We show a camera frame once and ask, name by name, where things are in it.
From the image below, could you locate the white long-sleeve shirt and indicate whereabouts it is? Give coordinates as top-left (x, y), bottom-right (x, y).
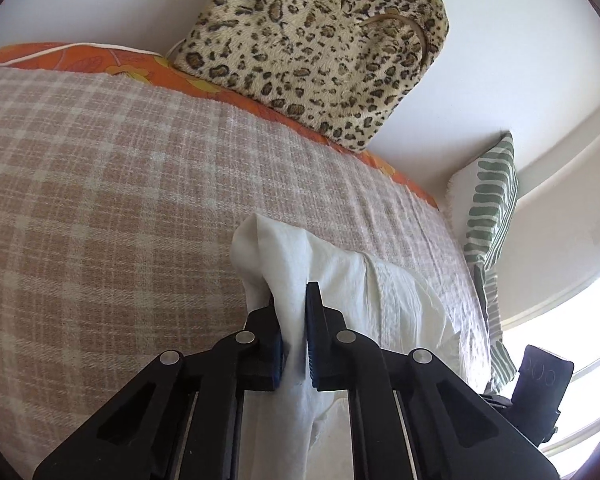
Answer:
top-left (229, 211), bottom-right (464, 480)

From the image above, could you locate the green striped white blanket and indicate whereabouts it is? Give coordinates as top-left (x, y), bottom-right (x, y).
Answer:
top-left (445, 132), bottom-right (519, 394)

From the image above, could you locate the pink plaid bed blanket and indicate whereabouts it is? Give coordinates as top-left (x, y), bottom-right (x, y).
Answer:
top-left (0, 67), bottom-right (491, 478)

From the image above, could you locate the leopard print cushion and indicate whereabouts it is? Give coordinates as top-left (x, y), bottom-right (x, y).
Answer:
top-left (173, 0), bottom-right (450, 153)

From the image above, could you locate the white cable on bed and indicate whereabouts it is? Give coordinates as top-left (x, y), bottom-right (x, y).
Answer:
top-left (0, 41), bottom-right (186, 66)

